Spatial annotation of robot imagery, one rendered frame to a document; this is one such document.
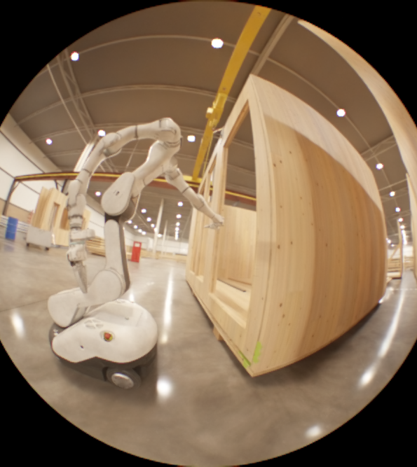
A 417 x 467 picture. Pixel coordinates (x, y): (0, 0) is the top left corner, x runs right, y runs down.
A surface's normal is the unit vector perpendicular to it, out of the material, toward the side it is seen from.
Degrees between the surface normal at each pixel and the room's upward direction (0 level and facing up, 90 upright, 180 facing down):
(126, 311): 73
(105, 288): 90
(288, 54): 180
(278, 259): 90
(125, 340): 47
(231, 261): 90
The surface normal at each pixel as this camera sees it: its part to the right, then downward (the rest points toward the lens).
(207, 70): -0.11, 0.98
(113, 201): 0.30, -0.14
